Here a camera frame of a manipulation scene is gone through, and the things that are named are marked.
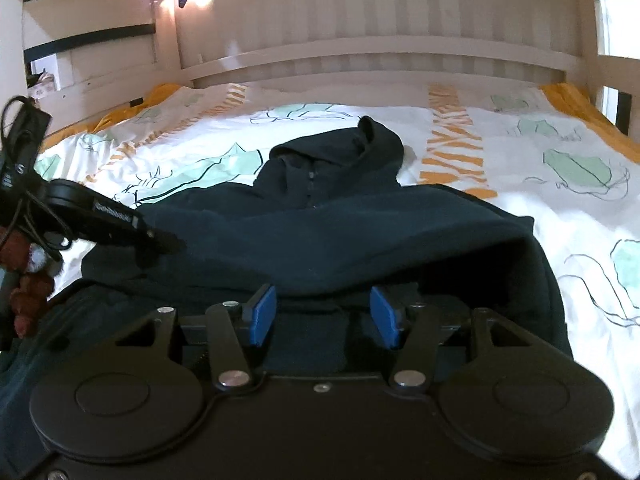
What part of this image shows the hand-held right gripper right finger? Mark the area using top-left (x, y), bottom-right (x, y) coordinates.
top-left (368, 286), bottom-right (527, 393)

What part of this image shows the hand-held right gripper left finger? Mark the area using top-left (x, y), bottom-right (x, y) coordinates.
top-left (115, 283), bottom-right (279, 392)

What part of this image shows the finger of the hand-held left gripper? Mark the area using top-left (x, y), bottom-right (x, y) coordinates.
top-left (91, 195), bottom-right (187, 269)

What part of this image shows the dark navy hoodie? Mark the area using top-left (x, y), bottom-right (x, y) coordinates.
top-left (0, 116), bottom-right (574, 466)

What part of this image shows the person's left hand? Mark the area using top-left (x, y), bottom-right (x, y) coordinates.
top-left (0, 227), bottom-right (57, 339)

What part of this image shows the white shelf with black edging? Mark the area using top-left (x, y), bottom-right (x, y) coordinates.
top-left (22, 0), bottom-right (157, 92)

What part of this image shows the white printed duvet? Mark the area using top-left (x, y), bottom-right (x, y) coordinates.
top-left (37, 80), bottom-right (640, 478)

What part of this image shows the orange bed sheet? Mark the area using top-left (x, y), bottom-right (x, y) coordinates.
top-left (45, 81), bottom-right (640, 163)

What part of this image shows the window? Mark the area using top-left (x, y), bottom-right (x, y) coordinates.
top-left (594, 0), bottom-right (640, 137)

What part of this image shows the black cable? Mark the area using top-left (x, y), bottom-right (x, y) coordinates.
top-left (0, 94), bottom-right (73, 264)

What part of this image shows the white wooden bed frame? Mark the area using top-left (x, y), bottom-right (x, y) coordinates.
top-left (22, 0), bottom-right (640, 136)

